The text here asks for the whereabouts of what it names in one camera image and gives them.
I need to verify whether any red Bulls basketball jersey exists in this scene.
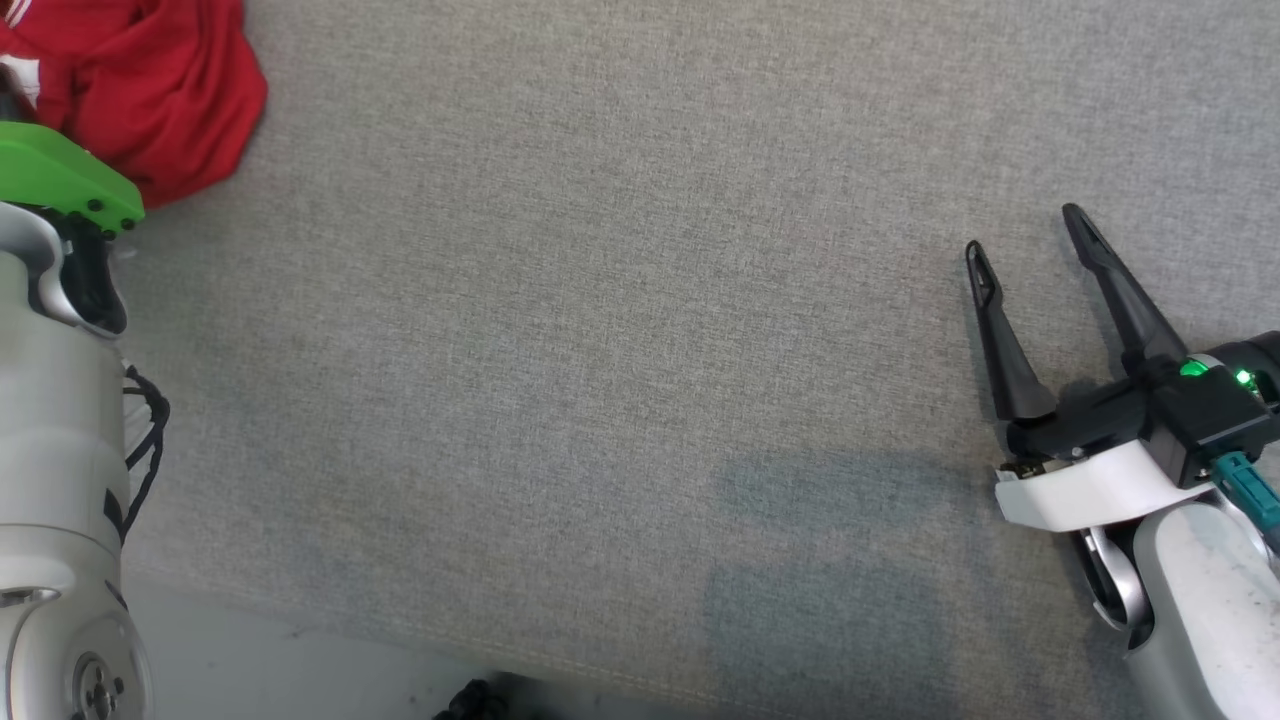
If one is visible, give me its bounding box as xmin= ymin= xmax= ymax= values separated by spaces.
xmin=0 ymin=0 xmax=269 ymax=211

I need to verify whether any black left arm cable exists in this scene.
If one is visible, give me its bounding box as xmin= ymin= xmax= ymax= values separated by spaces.
xmin=105 ymin=365 xmax=171 ymax=546

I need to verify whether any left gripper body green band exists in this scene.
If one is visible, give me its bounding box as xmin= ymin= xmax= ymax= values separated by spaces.
xmin=0 ymin=120 xmax=146 ymax=237

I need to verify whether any black round right gripper motor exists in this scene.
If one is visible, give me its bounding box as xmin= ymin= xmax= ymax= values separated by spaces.
xmin=1238 ymin=330 xmax=1280 ymax=401

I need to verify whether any grey fabric sofa cushion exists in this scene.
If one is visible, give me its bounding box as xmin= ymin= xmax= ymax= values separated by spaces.
xmin=110 ymin=0 xmax=1280 ymax=720

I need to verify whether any teal right camera connector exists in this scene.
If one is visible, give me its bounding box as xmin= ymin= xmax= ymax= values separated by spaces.
xmin=1210 ymin=450 xmax=1280 ymax=536

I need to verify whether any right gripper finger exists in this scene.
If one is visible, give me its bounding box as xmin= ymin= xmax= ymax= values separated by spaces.
xmin=1062 ymin=203 xmax=1191 ymax=376
xmin=965 ymin=240 xmax=1058 ymax=421

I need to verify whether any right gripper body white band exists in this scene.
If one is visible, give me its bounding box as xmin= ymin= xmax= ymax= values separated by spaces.
xmin=995 ymin=378 xmax=1216 ymax=533

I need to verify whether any black cable clump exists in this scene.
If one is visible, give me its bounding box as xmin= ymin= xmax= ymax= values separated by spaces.
xmin=432 ymin=675 xmax=546 ymax=720

